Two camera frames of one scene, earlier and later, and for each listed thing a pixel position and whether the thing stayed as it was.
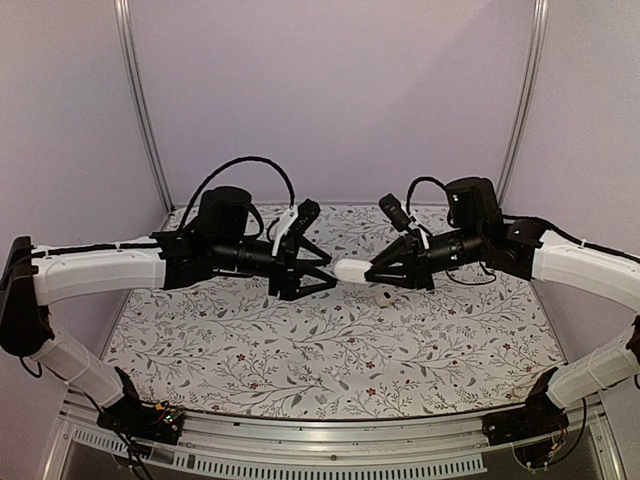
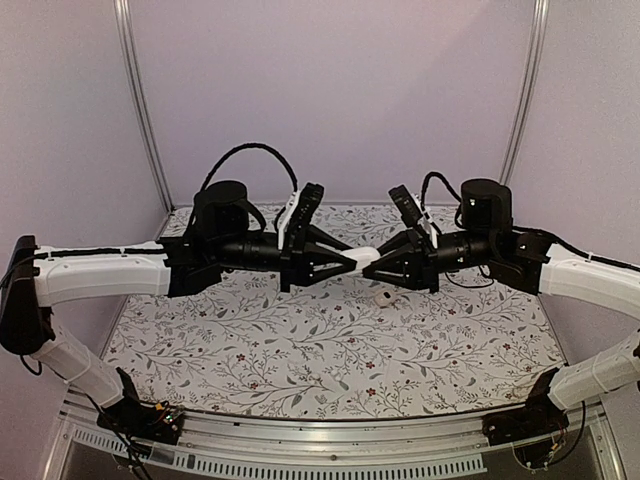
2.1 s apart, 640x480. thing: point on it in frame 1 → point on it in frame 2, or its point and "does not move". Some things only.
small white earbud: [384, 298] does not move
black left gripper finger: [324, 258] → [317, 235]
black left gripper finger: [330, 282] → [323, 265]
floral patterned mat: [226, 345] does not move
